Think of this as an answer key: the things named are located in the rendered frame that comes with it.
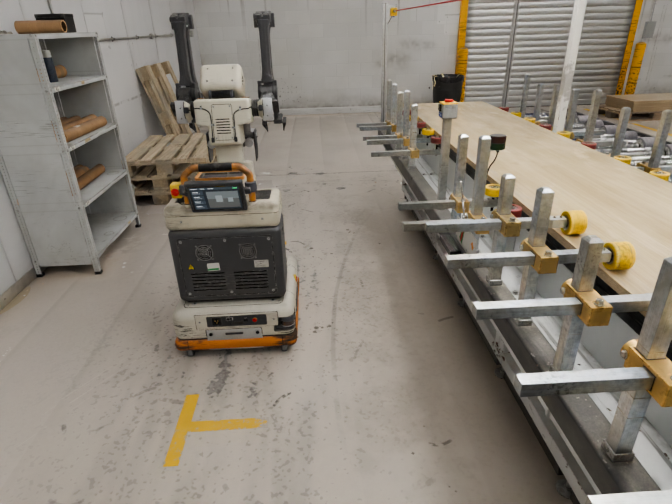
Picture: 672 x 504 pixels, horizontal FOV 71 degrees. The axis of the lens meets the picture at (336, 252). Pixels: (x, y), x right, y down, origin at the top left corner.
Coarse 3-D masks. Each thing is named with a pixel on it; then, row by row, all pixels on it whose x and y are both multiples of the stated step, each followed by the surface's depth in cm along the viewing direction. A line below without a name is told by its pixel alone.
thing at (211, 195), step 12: (216, 180) 205; (228, 180) 205; (240, 180) 205; (180, 192) 213; (192, 192) 207; (204, 192) 207; (216, 192) 208; (228, 192) 208; (240, 192) 209; (192, 204) 213; (204, 204) 213; (216, 204) 214; (228, 204) 214; (240, 204) 214
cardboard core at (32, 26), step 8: (16, 24) 308; (24, 24) 308; (32, 24) 308; (40, 24) 308; (48, 24) 308; (56, 24) 308; (64, 24) 315; (24, 32) 311; (32, 32) 311; (40, 32) 312; (48, 32) 312; (56, 32) 312; (64, 32) 313
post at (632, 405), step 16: (656, 288) 85; (656, 304) 85; (656, 320) 85; (640, 336) 90; (656, 336) 86; (640, 352) 90; (656, 352) 87; (624, 400) 95; (640, 400) 93; (624, 416) 95; (640, 416) 95; (624, 432) 96; (624, 448) 98
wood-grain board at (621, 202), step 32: (480, 128) 314; (512, 128) 312; (544, 128) 309; (512, 160) 241; (544, 160) 239; (576, 160) 238; (608, 160) 236; (576, 192) 194; (608, 192) 193; (640, 192) 192; (608, 224) 163; (640, 224) 163; (640, 256) 141; (640, 288) 124
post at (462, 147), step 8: (464, 136) 194; (464, 144) 195; (464, 152) 197; (456, 160) 201; (464, 160) 198; (456, 168) 202; (464, 168) 200; (456, 176) 202; (464, 176) 201; (456, 184) 203; (456, 192) 204; (456, 216) 209
